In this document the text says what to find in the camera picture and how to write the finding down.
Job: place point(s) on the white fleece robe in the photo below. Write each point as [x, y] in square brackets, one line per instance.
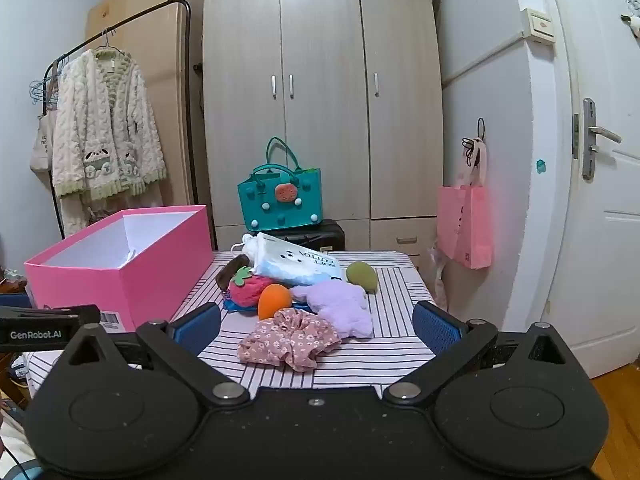
[100, 125]

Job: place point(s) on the white door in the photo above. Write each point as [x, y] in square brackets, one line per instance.
[600, 260]

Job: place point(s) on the black suitcase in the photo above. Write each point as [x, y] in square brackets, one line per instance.
[325, 235]

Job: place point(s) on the teal wall sticker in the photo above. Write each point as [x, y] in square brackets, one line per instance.
[541, 166]

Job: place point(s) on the white wall electrical box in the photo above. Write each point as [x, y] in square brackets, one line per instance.
[539, 25]

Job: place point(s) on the grey three-door wardrobe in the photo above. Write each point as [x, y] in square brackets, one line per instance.
[320, 35]

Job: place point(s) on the striped tablecloth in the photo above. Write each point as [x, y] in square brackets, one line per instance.
[390, 310]

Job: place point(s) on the orange plush fruit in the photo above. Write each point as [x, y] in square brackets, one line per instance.
[274, 300]

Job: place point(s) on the red strawberry plush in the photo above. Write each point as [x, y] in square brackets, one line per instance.
[247, 292]

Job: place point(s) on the canvas tote bag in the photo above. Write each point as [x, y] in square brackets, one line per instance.
[42, 150]

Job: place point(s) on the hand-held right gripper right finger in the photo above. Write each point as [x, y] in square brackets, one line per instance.
[435, 327]

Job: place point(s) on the teal felt handbag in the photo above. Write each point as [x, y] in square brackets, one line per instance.
[280, 210]

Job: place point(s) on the green plush fruit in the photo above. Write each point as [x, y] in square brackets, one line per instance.
[361, 275]

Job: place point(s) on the pink cardboard box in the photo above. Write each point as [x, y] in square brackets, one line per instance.
[100, 285]

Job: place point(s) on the pink floral cloth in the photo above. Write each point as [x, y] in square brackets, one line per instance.
[285, 342]

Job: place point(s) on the blue packaged item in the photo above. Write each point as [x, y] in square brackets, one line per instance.
[235, 306]

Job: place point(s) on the black metal clothes rack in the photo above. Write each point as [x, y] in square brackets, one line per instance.
[190, 85]

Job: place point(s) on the beige wardrobe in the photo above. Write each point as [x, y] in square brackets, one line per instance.
[160, 60]

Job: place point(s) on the pink shopping bag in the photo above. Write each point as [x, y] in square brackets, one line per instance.
[465, 220]

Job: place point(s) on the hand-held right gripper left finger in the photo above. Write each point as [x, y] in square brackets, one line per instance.
[202, 322]

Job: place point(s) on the purple plush toy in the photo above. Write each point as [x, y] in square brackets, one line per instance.
[340, 305]

